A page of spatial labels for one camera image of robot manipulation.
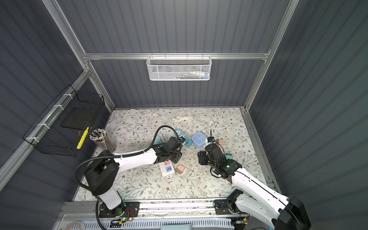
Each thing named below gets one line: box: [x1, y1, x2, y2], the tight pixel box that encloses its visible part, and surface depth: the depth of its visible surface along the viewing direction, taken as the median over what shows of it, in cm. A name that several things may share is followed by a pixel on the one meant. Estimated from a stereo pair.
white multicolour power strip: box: [158, 160, 175, 177], surface depth 86 cm
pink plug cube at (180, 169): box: [175, 163, 185, 175], surface depth 88 cm
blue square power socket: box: [191, 131, 207, 149], surface depth 101 cm
